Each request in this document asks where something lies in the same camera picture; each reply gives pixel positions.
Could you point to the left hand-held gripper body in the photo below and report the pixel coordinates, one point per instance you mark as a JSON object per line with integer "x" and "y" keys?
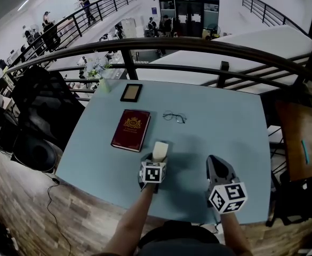
{"x": 153, "y": 172}

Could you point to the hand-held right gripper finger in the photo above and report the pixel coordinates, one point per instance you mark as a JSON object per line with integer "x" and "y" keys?
{"x": 217, "y": 168}
{"x": 228, "y": 171}

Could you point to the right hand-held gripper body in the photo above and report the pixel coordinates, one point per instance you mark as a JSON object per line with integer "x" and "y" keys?
{"x": 226, "y": 196}

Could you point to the cream rectangular block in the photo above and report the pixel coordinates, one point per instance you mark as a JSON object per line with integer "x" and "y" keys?
{"x": 160, "y": 151}

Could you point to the person's right forearm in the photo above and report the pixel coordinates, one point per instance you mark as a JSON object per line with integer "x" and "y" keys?
{"x": 234, "y": 233}

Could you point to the person's left forearm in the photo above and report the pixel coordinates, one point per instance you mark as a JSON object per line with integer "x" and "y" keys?
{"x": 131, "y": 223}

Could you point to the dark red hardcover book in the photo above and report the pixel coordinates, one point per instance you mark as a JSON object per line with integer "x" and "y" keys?
{"x": 131, "y": 130}

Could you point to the thin black round eyeglasses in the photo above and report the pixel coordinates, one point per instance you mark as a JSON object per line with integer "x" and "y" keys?
{"x": 175, "y": 116}

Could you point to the person's dark clothed body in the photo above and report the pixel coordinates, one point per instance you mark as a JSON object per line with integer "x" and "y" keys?
{"x": 185, "y": 241}

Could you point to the black swivel chair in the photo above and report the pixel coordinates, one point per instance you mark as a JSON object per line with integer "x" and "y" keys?
{"x": 297, "y": 201}

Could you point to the brown wooden side table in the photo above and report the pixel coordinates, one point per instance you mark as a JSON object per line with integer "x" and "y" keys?
{"x": 297, "y": 132}

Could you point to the light blue pen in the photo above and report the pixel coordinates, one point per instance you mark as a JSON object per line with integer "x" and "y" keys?
{"x": 305, "y": 152}

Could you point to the white vase with flowers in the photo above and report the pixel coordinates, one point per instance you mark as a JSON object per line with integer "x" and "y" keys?
{"x": 103, "y": 85}

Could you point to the black mesh office chair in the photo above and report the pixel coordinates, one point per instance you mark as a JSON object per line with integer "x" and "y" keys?
{"x": 43, "y": 116}

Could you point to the curved black metal railing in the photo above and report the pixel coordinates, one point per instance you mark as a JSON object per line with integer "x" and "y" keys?
{"x": 171, "y": 43}

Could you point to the dark glass double door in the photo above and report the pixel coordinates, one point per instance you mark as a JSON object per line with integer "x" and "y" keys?
{"x": 190, "y": 9}

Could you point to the long black balcony railing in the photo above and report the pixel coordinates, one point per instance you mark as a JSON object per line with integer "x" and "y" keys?
{"x": 73, "y": 23}

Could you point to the black picture frame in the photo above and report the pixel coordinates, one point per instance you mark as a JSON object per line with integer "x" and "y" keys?
{"x": 131, "y": 92}

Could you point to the short black wall railing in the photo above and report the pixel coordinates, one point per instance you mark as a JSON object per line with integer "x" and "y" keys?
{"x": 267, "y": 11}

